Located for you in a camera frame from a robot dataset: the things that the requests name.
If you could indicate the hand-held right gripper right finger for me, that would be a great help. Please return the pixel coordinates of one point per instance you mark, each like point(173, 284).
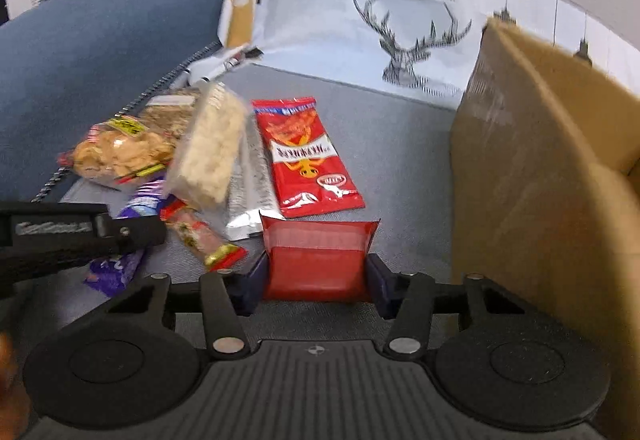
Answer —
point(381, 290)

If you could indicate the clear seed brittle packet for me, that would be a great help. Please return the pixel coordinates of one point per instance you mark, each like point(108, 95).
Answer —
point(167, 115)

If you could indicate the red gold sausage stick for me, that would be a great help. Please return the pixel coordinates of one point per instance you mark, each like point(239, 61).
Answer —
point(200, 235)

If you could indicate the clear peanut snack packet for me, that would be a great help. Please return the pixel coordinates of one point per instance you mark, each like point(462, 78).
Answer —
point(120, 152)

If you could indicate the blue sofa cushion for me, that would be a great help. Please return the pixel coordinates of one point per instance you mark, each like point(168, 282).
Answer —
point(100, 55)

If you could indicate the grey deer printed sheet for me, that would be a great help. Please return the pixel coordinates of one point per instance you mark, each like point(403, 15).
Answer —
point(400, 155)

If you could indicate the small plain red snack packet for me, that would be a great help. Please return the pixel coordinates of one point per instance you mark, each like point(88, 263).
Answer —
point(317, 265)

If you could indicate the purple snack packet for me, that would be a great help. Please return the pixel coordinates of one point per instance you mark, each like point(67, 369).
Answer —
point(112, 275)

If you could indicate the brown cardboard box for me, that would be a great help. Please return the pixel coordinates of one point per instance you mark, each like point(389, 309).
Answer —
point(540, 200)

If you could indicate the long red printed snack packet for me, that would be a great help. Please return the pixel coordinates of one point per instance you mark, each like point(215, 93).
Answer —
point(305, 160)

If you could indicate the silver foil snack packet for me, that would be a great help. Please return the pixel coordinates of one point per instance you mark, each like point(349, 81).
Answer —
point(250, 200)

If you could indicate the clear puffed rice cracker packet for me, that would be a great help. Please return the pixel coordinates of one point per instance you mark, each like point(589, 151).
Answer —
point(210, 150)

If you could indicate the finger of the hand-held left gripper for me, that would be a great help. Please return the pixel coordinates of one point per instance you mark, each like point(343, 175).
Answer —
point(135, 232)

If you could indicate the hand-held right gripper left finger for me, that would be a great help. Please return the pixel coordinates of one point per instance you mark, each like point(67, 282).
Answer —
point(252, 287)

